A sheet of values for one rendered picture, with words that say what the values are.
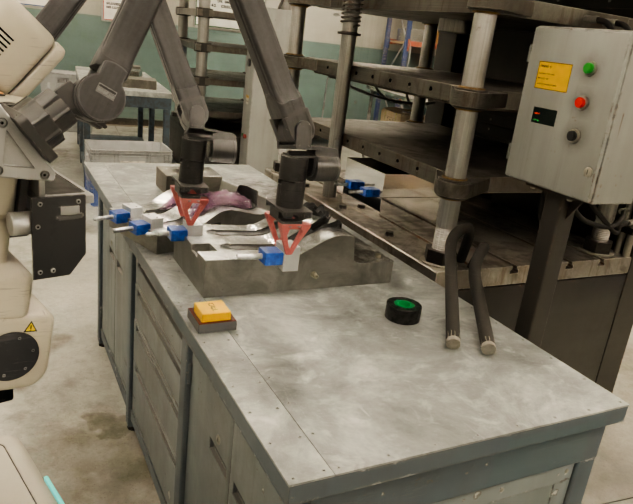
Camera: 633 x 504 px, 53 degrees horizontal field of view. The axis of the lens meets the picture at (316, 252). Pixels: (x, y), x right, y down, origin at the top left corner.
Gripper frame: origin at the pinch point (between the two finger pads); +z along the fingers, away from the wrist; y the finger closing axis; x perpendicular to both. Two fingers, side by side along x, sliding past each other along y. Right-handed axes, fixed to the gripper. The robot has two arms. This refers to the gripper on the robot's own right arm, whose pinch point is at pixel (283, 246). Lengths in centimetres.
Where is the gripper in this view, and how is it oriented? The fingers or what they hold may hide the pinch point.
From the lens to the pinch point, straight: 134.3
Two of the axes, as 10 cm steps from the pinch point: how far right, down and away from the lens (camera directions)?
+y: -4.4, -3.4, 8.3
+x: -8.9, 0.3, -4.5
